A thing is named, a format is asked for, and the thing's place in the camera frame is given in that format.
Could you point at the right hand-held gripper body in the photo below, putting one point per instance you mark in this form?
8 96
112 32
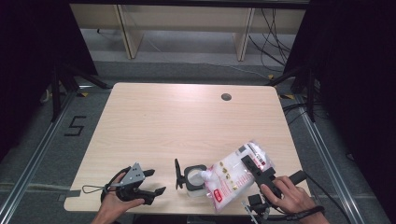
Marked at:
258 203

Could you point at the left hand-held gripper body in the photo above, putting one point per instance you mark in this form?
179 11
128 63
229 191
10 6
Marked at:
134 175

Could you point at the red and white spout pouch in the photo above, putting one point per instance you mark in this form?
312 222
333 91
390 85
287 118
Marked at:
232 179

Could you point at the clear jar with black lid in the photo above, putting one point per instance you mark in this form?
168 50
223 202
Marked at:
193 180

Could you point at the person's right hand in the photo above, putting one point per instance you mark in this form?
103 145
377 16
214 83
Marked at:
291 197

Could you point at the person's left hand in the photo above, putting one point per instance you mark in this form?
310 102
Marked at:
112 203

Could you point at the yellow black floor tape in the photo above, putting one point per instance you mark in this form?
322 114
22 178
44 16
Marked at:
287 96
271 76
82 94

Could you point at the black metal stand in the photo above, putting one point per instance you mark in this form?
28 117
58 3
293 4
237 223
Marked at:
308 90
57 93

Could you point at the black curtain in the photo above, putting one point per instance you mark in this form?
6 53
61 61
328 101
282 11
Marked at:
358 77
31 62

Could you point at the aluminium floor rail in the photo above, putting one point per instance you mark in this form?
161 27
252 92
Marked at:
34 158
330 161

